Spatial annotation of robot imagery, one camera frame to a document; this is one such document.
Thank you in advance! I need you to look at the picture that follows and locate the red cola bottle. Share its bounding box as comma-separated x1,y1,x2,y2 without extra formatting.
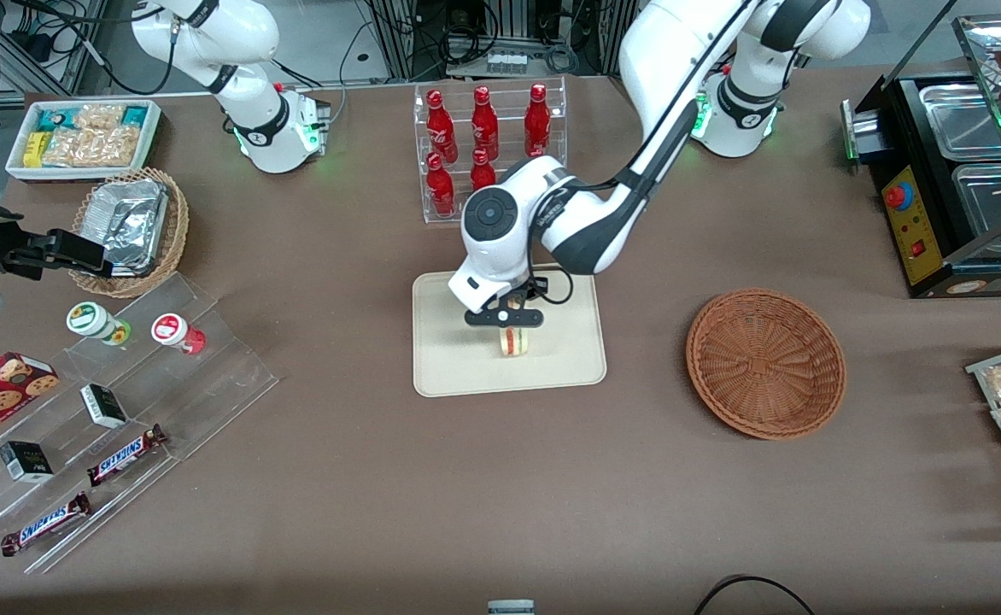
470,149,498,194
524,83,552,160
426,89,460,165
471,85,500,161
425,153,456,218

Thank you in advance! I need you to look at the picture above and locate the triangle sandwich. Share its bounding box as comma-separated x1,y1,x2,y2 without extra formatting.
499,296,532,358

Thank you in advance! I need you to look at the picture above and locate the black cable loop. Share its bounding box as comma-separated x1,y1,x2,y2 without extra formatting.
693,575,817,615

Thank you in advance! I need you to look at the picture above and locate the light tan wicker basket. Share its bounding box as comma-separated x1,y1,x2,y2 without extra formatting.
68,167,190,299

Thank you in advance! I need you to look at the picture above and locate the silver foil container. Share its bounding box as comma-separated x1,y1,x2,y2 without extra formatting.
79,179,170,278

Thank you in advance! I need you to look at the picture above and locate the clear nut snack packet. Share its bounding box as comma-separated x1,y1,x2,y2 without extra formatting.
42,126,144,168
73,103,127,131

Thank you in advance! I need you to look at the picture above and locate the small black box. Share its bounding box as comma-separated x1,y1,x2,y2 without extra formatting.
79,383,129,430
0,440,55,483

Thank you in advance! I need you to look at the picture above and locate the clear acrylic bottle rack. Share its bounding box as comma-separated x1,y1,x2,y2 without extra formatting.
413,75,569,225

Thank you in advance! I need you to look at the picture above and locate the green lid white cup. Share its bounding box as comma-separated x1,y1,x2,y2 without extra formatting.
66,302,132,347

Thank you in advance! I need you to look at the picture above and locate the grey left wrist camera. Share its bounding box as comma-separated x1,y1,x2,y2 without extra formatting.
464,308,545,330

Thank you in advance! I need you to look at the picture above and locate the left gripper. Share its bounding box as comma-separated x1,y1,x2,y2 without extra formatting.
447,253,550,315

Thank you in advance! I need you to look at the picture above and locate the beige plastic tray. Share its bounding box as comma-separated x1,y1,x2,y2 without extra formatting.
412,266,608,399

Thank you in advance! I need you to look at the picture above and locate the red lid white cup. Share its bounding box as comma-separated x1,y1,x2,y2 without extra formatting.
151,313,207,356

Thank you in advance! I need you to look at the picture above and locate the snickers chocolate bar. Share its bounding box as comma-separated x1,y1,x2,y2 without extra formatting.
0,491,93,558
86,424,168,488

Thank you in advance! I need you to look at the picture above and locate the black hot food warmer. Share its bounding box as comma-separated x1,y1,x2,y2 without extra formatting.
840,13,1001,300

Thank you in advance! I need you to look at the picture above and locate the white rectangular snack bin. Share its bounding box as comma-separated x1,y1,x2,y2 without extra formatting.
5,99,163,183

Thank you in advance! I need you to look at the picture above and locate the dark brown wicker basket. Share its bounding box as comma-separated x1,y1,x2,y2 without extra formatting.
685,289,848,442

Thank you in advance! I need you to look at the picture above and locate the clear acrylic stepped display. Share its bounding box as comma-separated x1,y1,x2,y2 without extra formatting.
0,272,280,576

